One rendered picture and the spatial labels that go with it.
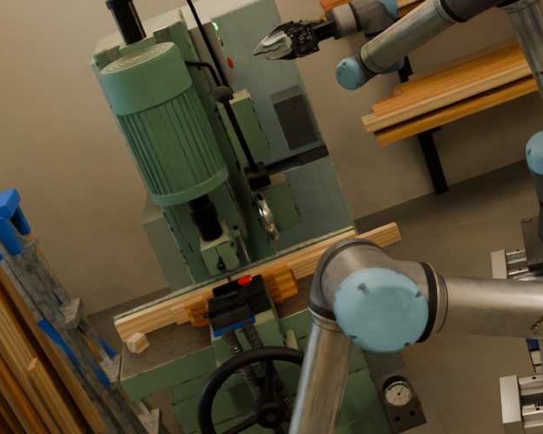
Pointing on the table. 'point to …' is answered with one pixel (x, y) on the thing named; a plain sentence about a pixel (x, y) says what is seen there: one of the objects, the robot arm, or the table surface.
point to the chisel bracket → (226, 247)
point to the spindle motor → (165, 124)
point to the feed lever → (255, 176)
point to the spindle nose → (205, 217)
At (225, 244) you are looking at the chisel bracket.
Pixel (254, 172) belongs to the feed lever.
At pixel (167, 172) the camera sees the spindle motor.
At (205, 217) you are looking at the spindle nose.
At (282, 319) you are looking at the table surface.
